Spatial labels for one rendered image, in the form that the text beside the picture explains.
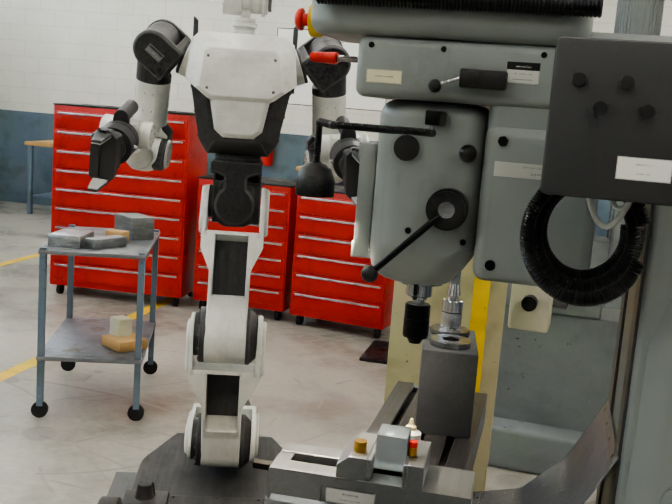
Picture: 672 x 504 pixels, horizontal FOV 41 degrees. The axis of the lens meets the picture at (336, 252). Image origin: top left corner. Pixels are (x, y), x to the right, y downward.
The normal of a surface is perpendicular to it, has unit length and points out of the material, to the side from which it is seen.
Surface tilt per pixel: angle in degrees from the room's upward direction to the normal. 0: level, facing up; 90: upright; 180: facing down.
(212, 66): 90
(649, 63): 90
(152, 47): 106
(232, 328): 66
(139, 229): 90
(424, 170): 90
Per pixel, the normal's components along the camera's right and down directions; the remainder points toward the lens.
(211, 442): 0.05, 0.44
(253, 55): 0.07, 0.17
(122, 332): 0.68, 0.17
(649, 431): -0.64, 0.05
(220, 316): 0.10, -0.25
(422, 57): -0.24, 0.14
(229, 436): 0.03, 0.64
